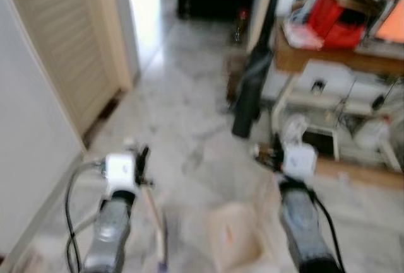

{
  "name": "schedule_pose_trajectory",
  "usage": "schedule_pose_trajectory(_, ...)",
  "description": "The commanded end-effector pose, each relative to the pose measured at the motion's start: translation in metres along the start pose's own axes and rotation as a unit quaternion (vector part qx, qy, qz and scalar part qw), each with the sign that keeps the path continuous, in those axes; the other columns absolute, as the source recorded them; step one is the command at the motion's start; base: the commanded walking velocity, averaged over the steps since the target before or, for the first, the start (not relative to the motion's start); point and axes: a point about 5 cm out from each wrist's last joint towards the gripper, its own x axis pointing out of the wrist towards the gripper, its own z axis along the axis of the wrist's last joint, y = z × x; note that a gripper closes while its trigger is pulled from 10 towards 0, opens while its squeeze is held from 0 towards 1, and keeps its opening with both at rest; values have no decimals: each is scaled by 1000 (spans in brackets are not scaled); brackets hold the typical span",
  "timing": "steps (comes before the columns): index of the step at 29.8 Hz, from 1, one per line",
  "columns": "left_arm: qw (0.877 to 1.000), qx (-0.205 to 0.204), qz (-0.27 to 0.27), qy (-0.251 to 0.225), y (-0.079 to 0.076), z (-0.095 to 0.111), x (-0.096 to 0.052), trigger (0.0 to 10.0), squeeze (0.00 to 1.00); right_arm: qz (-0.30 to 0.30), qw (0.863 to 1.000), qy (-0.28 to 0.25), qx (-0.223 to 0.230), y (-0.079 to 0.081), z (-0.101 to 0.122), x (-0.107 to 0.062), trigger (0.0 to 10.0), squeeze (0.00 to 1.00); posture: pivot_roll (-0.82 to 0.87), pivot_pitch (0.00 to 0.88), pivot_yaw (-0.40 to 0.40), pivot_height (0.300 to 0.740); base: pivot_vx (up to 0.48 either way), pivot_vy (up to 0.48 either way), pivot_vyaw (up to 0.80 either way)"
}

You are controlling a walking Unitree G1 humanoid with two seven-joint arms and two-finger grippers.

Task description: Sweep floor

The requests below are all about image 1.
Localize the wooden handled hand broom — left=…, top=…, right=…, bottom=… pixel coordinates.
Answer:
left=123, top=136, right=170, bottom=272

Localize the beige long handled dustpan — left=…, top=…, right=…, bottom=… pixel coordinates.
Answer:
left=205, top=115, right=310, bottom=273

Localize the white framed dark panel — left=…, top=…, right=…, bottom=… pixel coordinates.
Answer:
left=303, top=128, right=342, bottom=160

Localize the black stick vacuum cleaner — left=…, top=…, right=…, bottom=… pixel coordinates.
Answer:
left=232, top=0, right=283, bottom=138

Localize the white plastic jug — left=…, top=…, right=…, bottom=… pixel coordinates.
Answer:
left=353, top=119, right=392, bottom=151

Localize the brown wooden table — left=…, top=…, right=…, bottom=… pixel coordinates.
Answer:
left=275, top=21, right=404, bottom=76

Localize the black handheld remote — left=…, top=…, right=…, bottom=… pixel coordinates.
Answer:
left=372, top=95, right=387, bottom=111

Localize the white pink plastic bag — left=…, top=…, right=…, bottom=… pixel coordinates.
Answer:
left=284, top=21, right=326, bottom=50

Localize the brown bottle with red cap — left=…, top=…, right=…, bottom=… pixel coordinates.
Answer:
left=235, top=9, right=248, bottom=44

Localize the red fabric bag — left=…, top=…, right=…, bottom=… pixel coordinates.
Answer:
left=306, top=0, right=373, bottom=50

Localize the beige louvered door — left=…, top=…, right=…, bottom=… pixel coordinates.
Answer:
left=3, top=0, right=136, bottom=138

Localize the orange flat board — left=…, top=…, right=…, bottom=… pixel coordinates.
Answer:
left=376, top=0, right=404, bottom=44

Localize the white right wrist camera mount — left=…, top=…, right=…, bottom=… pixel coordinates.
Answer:
left=282, top=145, right=318, bottom=182

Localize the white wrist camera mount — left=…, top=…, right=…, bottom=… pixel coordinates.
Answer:
left=282, top=145, right=318, bottom=182
left=104, top=153, right=138, bottom=198

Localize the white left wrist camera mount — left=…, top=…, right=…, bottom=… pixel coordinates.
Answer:
left=104, top=153, right=138, bottom=198

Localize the white shelf frame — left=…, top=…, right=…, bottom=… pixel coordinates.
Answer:
left=271, top=59, right=404, bottom=173

